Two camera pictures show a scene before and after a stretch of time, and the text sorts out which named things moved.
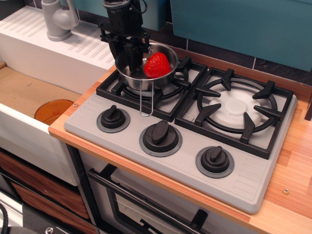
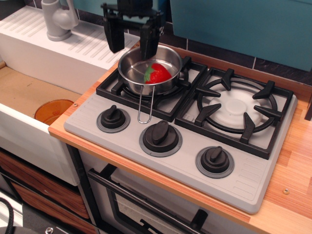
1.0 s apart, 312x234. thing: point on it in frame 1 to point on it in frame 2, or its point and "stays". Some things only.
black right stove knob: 215,162 stays
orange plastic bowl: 50,110 stays
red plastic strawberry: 157,65 to 157,73
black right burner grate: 243,112 stays
